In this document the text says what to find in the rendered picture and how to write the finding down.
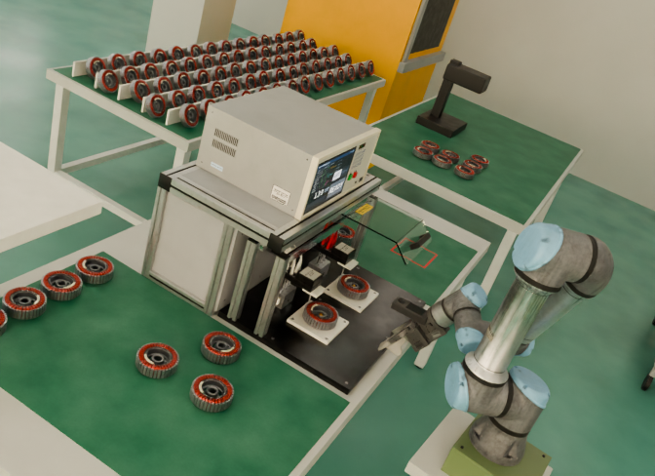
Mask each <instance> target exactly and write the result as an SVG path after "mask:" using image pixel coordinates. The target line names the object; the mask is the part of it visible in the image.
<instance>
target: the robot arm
mask: <svg viewBox="0 0 655 476"><path fill-rule="evenodd" d="M512 259H513V263H514V265H515V266H514V271H515V273H516V276H517V277H516V278H515V280H514V282H513V284H512V286H511V287H510V289H509V291H508V293H507V294H506V296H505V297H504V299H503V301H502V303H501V305H500V307H499V308H498V310H497V312H496V314H495V316H494V317H493V319H492V321H491V322H488V321H484V320H483V319H482V316H481V308H483V307H484V306H485V305H486V304H487V295H486V292H485V291H484V289H483V288H482V287H481V286H480V285H479V284H477V283H474V282H473V283H470V284H468V285H466V286H464V287H461V288H460V289H459V290H457V291H455V292H454V293H452V294H450V295H449V296H447V297H445V298H443V299H441V300H440V301H438V302H436V303H435V304H433V305H432V306H431V307H429V308H428V310H426V309H424V308H422V307H420V306H418V305H416V304H414V303H412V302H410V301H408V300H406V299H404V298H403V297H397V298H396V299H395V300H394V301H393V302H392V305H391V308H392V309H394V310H396V311H398V312H400V313H402V314H403V315H404V316H406V317H408V318H410V320H408V321H406V322H405V323H403V324H402V325H400V326H398V328H396V329H395V330H393V331H392V332H391V334H390V337H389V338H387V339H386V340H384V341H383V342H381V343H380V345H379V347H378V351H379V350H382V349H383V348H385V347H386V348H388V349H389V350H390V351H391V352H392V353H394V354H395V355H396V356H400V355H402V345H403V344H404V343H405V342H406V341H408V342H410V344H411V347H412V348H413V349H414V351H415V352H417V351H419V350H421V349H423V348H424V347H426V346H428V345H429V344H430V343H431V342H432V341H434V340H436V339H438V338H440V337H442V336H444V335H446V334H447V332H448V331H449V330H450V327H449V326H450V325H452V324H454V327H455V337H456V340H457V344H458V348H459V350H460V351H461V352H462V353H464V354H466V356H465V358H464V360H463V361H462V363H460V362H458V361H457V362H453V363H451V364H450V365H449V367H448V369H447V371H446V375H445V381H444V392H445V397H446V400H447V402H448V404H449V405H450V407H452V408H453V409H456V410H460V411H463V412H465V413H466V412H469V413H474V414H479V415H482V416H481V417H480V418H478V419H477V420H476V421H475V422H474V423H473V425H472V427H471V428H470V430H469V438H470V441H471V443H472V445H473V446H474V447H475V449H476V450H477V451H478V452H479V453H480V454H481V455H482V456H484V457H485V458H487V459H488V460H490V461H492V462H494V463H497V464H499V465H503V466H515V465H517V464H519V463H520V461H521V459H522V458H523V456H524V452H525V446H526V440H527V435H528V433H529V432H530V430H531V428H532V427H533V425H534V423H535V422H536V420H537V418H538V417H539V416H540V414H541V413H542V411H543V409H545V408H546V404H547V402H548V400H549V398H550V390H549V387H548V386H547V384H546V383H545V382H544V380H543V379H542V378H540V377H539V376H537V375H536V374H534V373H533V372H532V371H531V370H529V369H527V368H524V367H521V366H514V367H513V368H512V369H510V371H509V373H508V371H507V368H508V366H509V364H510V362H511V361H512V359H513V357H514V356H521V357H525V356H528V355H529V354H530V353H531V350H532V349H533V348H534V344H535V339H536V338H537V337H539V336H540V335H541V334H542V333H544V332H545V331H546V330H547V329H549V328H550V327H551V326H552V325H554V324H555V322H556V321H557V320H559V319H560V318H561V317H562V316H564V315H565V314H566V313H567V312H569V311H570V310H571V309H572V308H574V307H575V306H576V305H577V304H579V303H580V302H581V301H582V300H584V299H590V298H594V297H595V296H596V295H598V294H599V293H600V292H601V291H602V290H603V289H604V288H605V287H606V286H607V284H608V283H609V281H610V279H611V277H612V274H613V269H614V261H613V256H612V254H611V252H610V250H609V248H608V247H607V246H606V244H605V243H604V242H602V241H601V240H600V239H598V238H597V237H595V236H593V235H589V234H584V233H581V232H577V231H574V230H570V229H567V228H563V227H559V226H558V225H556V224H551V223H550V224H548V223H544V222H535V223H532V224H531V225H529V226H528V227H526V228H525V229H524V230H523V231H522V232H521V234H520V235H519V237H518V238H517V240H516V242H515V245H514V250H513V253H512ZM398 339H399V340H398ZM419 348H420V349H419Z"/></svg>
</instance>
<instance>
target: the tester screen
mask: <svg viewBox="0 0 655 476"><path fill-rule="evenodd" d="M354 152H355V149H353V150H351V151H349V152H347V153H345V154H343V155H341V156H339V157H337V158H335V159H333V160H331V161H329V162H327V163H325V164H323V165H321V166H319V167H318V171H317V173H316V176H315V179H314V182H313V186H312V189H311V192H310V195H309V199H308V202H307V205H309V204H310V203H312V202H314V201H316V200H318V199H319V198H321V197H323V196H325V195H327V196H326V199H324V200H323V201H321V202H319V203H317V204H316V205H314V206H312V207H310V208H309V209H307V210H306V208H307V205H306V208H305V212H304V213H306V212H307V211H309V210H311V209H313V208H314V207H316V206H318V205H319V204H321V203H323V202H325V201H326V200H327V197H328V191H329V188H330V185H331V184H333V183H335V182H337V181H339V180H340V179H343V178H345V177H346V176H347V174H345V175H343V176H342V177H340V178H337V179H335V180H332V179H333V176H334V173H335V172H337V171H339V170H341V169H343V168H345V167H347V166H349V165H350V164H351V161H352V158H353V155H354ZM349 167H350V166H349ZM322 189H325V190H324V193H323V195H322V196H320V197H318V198H316V199H314V196H315V193H316V192H318V191H320V190H322ZM341 190H342V189H341ZM341 190H340V191H339V192H341ZM339 192H337V193H339ZM337 193H335V194H334V195H336V194H337ZM334 195H332V196H334ZM332 196H330V197H332ZM330 197H328V199H329V198H330ZM313 199H314V200H313Z"/></svg>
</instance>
